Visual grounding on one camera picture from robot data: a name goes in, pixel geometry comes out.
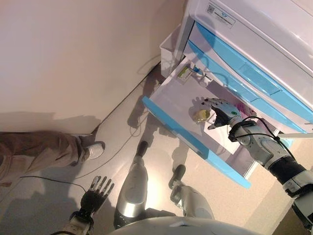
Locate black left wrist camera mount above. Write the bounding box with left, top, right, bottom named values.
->
left=69, top=211, right=95, bottom=224

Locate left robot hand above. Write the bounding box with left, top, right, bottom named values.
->
left=80, top=175, right=115, bottom=216

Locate green and white medicine box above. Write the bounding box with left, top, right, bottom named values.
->
left=178, top=67, right=194, bottom=80

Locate thin pale floor cable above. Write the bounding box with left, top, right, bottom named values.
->
left=73, top=55, right=177, bottom=181

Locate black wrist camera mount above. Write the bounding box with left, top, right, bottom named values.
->
left=228, top=121, right=255, bottom=142
left=69, top=211, right=95, bottom=224

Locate left silver robot leg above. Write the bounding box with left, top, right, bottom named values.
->
left=113, top=141, right=150, bottom=230

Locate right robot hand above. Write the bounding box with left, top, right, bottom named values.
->
left=203, top=97, right=246, bottom=131

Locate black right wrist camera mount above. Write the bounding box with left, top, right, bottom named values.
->
left=228, top=121, right=255, bottom=142

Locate white cabinet with blue drawers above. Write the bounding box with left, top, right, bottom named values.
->
left=141, top=0, right=313, bottom=189

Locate person's leg in brown trousers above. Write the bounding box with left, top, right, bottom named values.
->
left=0, top=131, right=87, bottom=184

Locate white side bin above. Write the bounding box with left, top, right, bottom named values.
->
left=160, top=25, right=187, bottom=78

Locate right silver robot leg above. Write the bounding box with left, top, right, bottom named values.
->
left=168, top=164, right=216, bottom=219

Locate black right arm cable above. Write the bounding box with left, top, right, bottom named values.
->
left=241, top=116, right=298, bottom=160

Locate white printed label sticker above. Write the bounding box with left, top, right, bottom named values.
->
left=207, top=1, right=237, bottom=30

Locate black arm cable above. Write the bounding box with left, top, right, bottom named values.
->
left=21, top=175, right=87, bottom=194
left=241, top=116, right=298, bottom=160

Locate silver robot torso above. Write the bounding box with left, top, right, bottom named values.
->
left=113, top=215, right=247, bottom=235

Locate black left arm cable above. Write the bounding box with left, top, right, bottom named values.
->
left=21, top=175, right=87, bottom=194

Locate pink packet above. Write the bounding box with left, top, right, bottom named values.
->
left=236, top=102, right=256, bottom=118

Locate blue syringe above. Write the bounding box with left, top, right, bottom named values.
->
left=189, top=63, right=213, bottom=80

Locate white shoe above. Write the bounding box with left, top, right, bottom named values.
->
left=78, top=141, right=105, bottom=161

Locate silver robot leg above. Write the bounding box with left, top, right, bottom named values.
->
left=113, top=141, right=150, bottom=230
left=168, top=164, right=216, bottom=219

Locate blue-fronted white drawer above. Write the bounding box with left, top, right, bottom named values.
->
left=141, top=56, right=282, bottom=189

